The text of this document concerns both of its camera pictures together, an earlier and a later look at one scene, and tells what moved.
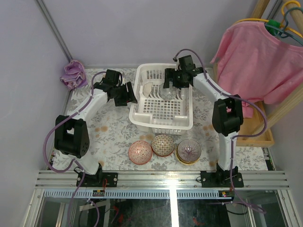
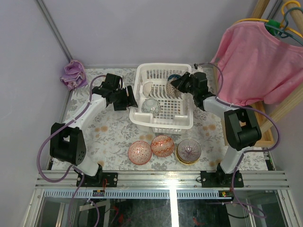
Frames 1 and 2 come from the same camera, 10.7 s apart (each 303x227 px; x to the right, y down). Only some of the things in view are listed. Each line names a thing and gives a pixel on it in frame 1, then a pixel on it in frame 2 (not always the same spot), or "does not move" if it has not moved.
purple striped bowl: x=189 y=150 does not move
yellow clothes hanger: x=281 y=23 does not move
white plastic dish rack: x=164 y=111 does not move
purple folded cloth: x=75 y=75 does not move
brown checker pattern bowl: x=163 y=145 to x=172 y=91
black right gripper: x=172 y=73 to x=179 y=83
